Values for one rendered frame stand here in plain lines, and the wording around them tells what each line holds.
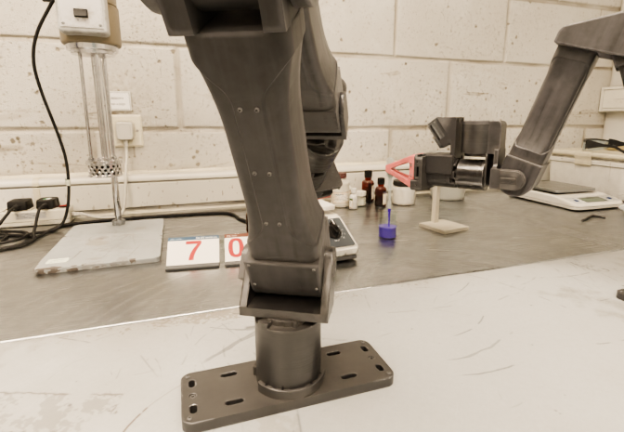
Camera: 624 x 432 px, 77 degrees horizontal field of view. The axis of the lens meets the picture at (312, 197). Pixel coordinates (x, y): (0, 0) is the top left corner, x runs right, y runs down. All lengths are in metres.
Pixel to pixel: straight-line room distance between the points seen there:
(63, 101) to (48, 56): 0.11
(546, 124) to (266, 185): 0.55
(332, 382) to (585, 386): 0.25
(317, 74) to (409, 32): 1.07
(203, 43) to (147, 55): 0.97
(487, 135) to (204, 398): 0.60
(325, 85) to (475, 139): 0.42
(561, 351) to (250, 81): 0.45
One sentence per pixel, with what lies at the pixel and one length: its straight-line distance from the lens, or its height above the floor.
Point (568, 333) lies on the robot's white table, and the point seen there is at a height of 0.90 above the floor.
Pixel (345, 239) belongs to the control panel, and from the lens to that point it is 0.73.
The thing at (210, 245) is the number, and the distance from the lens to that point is 0.75.
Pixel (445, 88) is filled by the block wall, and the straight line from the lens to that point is 1.50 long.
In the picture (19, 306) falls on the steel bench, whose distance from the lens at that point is 0.70.
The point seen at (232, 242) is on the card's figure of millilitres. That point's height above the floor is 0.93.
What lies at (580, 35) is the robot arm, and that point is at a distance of 0.73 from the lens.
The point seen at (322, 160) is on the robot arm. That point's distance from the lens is 0.50.
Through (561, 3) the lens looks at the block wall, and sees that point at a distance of 1.88.
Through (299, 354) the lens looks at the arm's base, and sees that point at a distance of 0.38.
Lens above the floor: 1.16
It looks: 11 degrees down
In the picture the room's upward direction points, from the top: straight up
